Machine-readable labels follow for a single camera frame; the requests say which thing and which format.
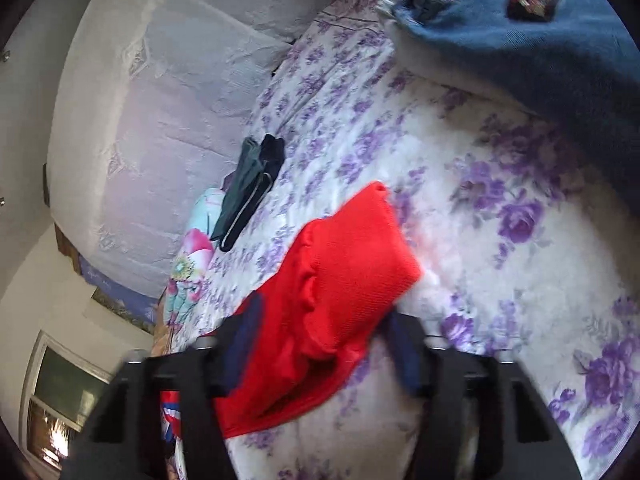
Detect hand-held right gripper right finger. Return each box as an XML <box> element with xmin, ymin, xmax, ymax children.
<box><xmin>382</xmin><ymin>312</ymin><xmax>584</xmax><ymax>480</ymax></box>

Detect purple floral bedsheet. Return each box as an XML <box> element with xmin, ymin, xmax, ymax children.
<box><xmin>165</xmin><ymin>0</ymin><xmax>640</xmax><ymax>480</ymax></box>

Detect blue patterned cloth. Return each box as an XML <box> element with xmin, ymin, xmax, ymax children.
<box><xmin>77</xmin><ymin>254</ymin><xmax>157</xmax><ymax>333</ymax></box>

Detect lavender lace cover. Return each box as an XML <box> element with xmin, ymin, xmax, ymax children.
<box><xmin>45</xmin><ymin>0</ymin><xmax>334</xmax><ymax>302</ymax></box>

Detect dark green folded garment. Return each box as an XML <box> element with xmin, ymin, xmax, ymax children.
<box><xmin>210</xmin><ymin>133</ymin><xmax>286</xmax><ymax>254</ymax></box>

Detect brown wooden bed frame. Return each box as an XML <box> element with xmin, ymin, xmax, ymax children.
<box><xmin>52</xmin><ymin>222</ymin><xmax>77</xmax><ymax>257</ymax></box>

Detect red pants with striped sides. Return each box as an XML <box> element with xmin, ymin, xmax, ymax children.
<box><xmin>160</xmin><ymin>181</ymin><xmax>426</xmax><ymax>453</ymax></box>

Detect blue garment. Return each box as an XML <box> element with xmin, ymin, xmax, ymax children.
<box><xmin>377</xmin><ymin>0</ymin><xmax>640</xmax><ymax>211</ymax></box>

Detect teal floral quilt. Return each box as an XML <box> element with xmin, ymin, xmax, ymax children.
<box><xmin>152</xmin><ymin>187</ymin><xmax>227</xmax><ymax>357</ymax></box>

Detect window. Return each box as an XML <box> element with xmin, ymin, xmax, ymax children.
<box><xmin>20</xmin><ymin>330</ymin><xmax>117</xmax><ymax>472</ymax></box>

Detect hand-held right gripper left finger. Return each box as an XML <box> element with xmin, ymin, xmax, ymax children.
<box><xmin>60</xmin><ymin>292</ymin><xmax>266</xmax><ymax>480</ymax></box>

